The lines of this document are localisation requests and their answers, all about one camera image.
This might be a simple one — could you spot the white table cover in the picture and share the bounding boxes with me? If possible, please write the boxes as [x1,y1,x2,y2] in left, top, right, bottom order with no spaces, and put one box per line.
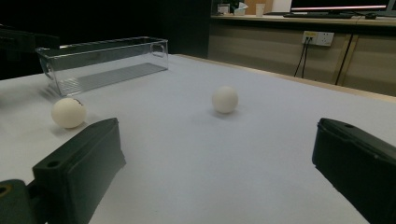
[0,53,396,224]

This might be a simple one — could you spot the tissue box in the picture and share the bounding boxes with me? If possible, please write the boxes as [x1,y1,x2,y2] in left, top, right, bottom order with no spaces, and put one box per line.
[233,2,249,16]

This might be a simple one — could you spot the white wall socket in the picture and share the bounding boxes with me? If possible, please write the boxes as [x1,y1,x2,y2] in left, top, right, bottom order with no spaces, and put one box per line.
[301,30,335,48]

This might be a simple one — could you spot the black monitor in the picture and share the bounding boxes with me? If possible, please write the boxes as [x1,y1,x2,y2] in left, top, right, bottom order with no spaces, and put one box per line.
[290,0,390,13]

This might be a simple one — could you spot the plain white ball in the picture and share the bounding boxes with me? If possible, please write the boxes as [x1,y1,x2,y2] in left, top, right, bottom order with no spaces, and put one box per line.
[211,85,239,115]

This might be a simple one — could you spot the thin black cable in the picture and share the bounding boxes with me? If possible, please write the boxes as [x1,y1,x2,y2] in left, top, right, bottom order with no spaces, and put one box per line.
[334,33,355,86]

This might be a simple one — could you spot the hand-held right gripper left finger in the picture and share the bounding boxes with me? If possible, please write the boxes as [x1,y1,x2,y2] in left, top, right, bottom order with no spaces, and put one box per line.
[32,117,127,224]

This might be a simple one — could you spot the white ball with dark mark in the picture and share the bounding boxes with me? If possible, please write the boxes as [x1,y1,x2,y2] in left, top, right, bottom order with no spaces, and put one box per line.
[50,97,87,130]

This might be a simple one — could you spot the beige wooden cabinet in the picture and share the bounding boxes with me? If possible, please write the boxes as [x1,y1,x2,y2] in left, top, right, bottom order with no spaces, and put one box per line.
[207,13,396,97]

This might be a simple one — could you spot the brown cardboard box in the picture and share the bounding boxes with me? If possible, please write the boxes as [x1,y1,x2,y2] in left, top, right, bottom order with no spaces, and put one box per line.
[244,0,275,15]

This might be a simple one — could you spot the black keyboard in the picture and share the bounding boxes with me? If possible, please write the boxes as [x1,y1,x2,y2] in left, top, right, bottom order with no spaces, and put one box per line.
[282,11,357,20]

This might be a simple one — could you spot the black power cable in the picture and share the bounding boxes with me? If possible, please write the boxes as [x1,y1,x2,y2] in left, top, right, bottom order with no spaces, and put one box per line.
[293,36,309,78]
[301,36,312,78]

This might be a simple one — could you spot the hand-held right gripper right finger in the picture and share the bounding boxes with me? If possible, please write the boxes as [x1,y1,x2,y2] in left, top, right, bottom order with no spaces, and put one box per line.
[312,117,396,224]

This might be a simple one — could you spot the clear plastic bin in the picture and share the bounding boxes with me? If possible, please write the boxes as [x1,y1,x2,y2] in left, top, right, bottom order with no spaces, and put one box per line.
[35,35,169,97]

